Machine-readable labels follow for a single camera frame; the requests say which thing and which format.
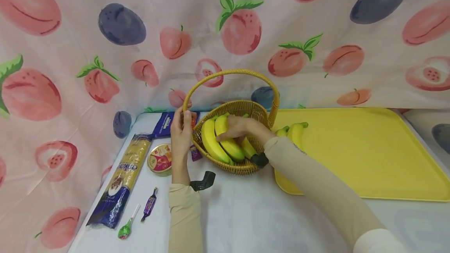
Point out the person's left hand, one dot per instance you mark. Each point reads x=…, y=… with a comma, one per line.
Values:
x=180, y=136

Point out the person's right hand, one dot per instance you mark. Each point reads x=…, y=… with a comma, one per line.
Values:
x=248, y=128

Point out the person's right thumb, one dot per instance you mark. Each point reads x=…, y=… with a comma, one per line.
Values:
x=226, y=136

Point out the person's left fingers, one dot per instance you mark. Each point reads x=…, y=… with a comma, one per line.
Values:
x=178, y=116

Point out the person's left thumb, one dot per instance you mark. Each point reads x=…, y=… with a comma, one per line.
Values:
x=187, y=120

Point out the person's right fingers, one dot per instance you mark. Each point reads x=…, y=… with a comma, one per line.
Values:
x=236, y=121

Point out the yellow banana bunch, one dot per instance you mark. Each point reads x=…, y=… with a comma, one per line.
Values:
x=211, y=139
x=297, y=131

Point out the person's right forearm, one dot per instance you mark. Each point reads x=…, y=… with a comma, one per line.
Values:
x=323, y=186

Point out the person's left forearm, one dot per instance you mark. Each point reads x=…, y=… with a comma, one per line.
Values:
x=184, y=214

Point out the blue snack packet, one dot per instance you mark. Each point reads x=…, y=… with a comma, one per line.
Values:
x=165, y=124

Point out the small purple candy wrapper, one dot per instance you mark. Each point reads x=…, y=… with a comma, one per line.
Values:
x=195, y=153

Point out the black wrist band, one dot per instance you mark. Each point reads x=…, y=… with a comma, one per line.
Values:
x=259, y=159
x=203, y=181

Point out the round candy tin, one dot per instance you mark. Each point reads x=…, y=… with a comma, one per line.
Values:
x=160, y=160

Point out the long pasta packet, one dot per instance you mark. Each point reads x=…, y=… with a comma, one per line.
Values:
x=123, y=179

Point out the purple wrapped candy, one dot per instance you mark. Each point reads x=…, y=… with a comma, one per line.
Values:
x=149, y=205

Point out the green lollipop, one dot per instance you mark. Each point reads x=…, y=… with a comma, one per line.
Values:
x=125, y=229

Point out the yellow plastic tray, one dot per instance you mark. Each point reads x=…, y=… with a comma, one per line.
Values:
x=362, y=147

